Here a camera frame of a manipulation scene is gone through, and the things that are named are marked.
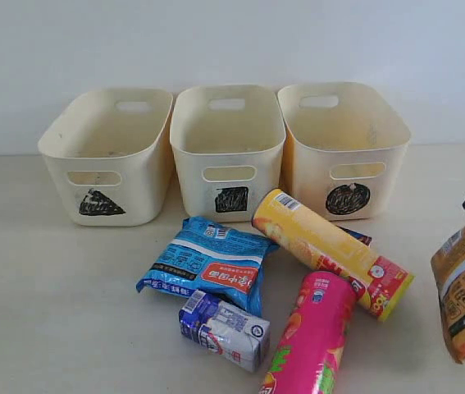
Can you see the yellow Lays chips can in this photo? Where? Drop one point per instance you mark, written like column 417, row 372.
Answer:
column 378, row 282

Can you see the pink Lays chips can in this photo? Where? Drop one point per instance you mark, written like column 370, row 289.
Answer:
column 308, row 355

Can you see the blue noodle packet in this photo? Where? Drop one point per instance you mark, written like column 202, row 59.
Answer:
column 210, row 257

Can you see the blue white milk carton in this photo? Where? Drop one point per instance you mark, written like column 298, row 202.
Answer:
column 225, row 329

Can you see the purple juice carton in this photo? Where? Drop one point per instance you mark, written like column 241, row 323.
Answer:
column 366, row 240

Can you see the cream bin circle mark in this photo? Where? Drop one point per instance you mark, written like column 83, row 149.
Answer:
column 344, row 147

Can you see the cream bin square mark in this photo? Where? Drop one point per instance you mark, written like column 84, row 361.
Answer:
column 227, row 143

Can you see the cream bin triangle mark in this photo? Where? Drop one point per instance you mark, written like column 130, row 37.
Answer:
column 109, row 156

